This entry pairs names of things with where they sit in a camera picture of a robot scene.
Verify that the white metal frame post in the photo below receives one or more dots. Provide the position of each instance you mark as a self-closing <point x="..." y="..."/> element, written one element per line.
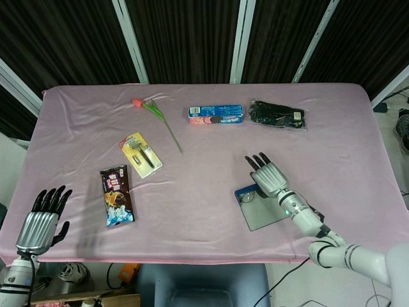
<point x="131" y="38"/>
<point x="314" y="41"/>
<point x="16" y="86"/>
<point x="393" y="84"/>
<point x="241" y="41"/>

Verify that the cardboard box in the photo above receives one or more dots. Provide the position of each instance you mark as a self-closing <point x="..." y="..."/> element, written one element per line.
<point x="96" y="297"/>

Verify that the blue grey chair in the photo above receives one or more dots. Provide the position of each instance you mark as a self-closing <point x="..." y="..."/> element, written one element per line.
<point x="204" y="284"/>

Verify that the brown chocolate snack bag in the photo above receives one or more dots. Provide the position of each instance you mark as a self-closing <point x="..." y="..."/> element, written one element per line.
<point x="116" y="195"/>

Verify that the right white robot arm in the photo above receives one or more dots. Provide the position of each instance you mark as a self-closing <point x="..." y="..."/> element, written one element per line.
<point x="335" y="252"/>

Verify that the grey white sneaker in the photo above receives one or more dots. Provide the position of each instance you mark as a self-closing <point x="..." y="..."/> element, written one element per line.
<point x="73" y="273"/>

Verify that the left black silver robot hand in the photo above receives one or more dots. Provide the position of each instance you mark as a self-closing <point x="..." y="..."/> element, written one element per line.
<point x="36" y="230"/>

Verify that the blue pink cookie box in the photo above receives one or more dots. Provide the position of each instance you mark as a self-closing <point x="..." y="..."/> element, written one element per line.
<point x="217" y="114"/>

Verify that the razor in yellow blister pack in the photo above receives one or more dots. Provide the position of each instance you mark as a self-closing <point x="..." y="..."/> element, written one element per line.
<point x="140" y="155"/>

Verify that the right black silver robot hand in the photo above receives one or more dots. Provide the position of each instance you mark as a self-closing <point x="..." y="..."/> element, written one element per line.
<point x="271" y="179"/>

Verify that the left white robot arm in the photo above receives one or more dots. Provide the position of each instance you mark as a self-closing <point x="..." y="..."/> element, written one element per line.
<point x="16" y="281"/>

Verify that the dark sneaker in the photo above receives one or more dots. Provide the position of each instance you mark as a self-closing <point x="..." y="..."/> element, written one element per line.
<point x="403" y="128"/>

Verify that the black gloves in plastic bag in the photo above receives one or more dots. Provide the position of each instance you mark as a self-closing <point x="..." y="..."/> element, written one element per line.
<point x="274" y="115"/>

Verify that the pink tablecloth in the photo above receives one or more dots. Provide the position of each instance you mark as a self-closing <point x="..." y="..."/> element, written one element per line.
<point x="191" y="224"/>

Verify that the blue glasses case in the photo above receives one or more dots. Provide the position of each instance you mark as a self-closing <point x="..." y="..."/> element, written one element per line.
<point x="263" y="214"/>

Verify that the artificial tulip flower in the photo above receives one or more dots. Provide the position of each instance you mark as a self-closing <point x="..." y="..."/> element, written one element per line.
<point x="137" y="102"/>

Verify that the orange tool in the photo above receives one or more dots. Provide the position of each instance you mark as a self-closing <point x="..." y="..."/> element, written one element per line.
<point x="128" y="275"/>

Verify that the eyeglasses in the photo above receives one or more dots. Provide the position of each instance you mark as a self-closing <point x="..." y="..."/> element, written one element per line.
<point x="246" y="198"/>

